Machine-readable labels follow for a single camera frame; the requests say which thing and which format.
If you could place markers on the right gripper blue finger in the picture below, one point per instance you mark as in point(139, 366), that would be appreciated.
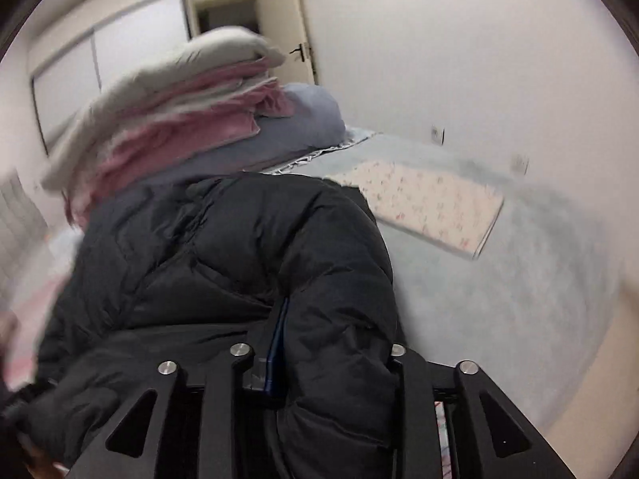
point(266, 341)

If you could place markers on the black puffer jacket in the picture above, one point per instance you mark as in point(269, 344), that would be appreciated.
point(182, 272)

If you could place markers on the person's left hand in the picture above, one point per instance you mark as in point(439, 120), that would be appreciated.
point(38, 463)

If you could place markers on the patterned knit bedspread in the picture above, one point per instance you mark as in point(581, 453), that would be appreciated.
point(33, 294)

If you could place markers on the floral folded cloth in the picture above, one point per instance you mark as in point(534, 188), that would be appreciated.
point(442, 207)

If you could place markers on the grey quilted blanket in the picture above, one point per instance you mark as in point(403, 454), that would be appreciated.
point(22, 228)

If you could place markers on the stack of folded bedding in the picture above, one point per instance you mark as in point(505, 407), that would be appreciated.
point(214, 103)

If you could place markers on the light blue fuzzy blanket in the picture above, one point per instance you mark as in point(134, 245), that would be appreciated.
point(531, 307)

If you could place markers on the white wardrobe with dark frame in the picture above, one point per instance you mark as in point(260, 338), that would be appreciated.
point(71, 78)

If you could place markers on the white door with handle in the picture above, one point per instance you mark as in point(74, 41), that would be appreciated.
point(282, 23)

